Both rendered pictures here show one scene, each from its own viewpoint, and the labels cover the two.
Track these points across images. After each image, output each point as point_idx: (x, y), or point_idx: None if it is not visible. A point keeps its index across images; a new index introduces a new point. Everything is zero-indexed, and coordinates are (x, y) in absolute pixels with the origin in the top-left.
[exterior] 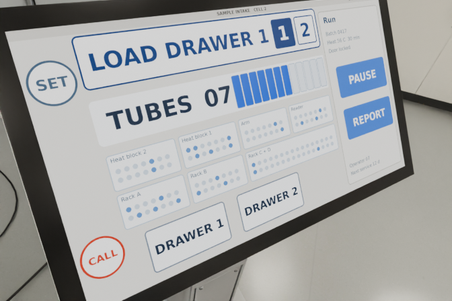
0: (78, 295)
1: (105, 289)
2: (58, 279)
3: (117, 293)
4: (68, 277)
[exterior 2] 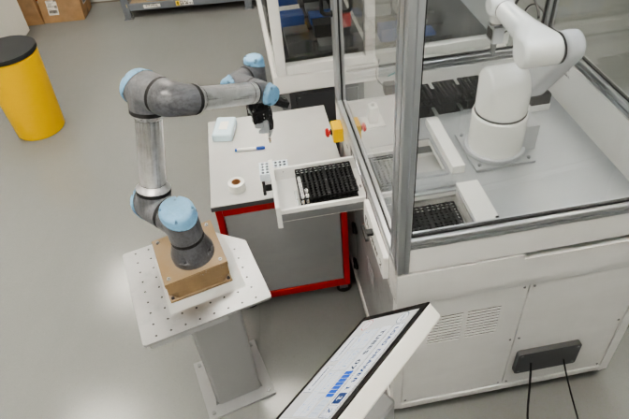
0: (368, 319)
1: (362, 325)
2: (374, 315)
3: (358, 327)
4: (373, 317)
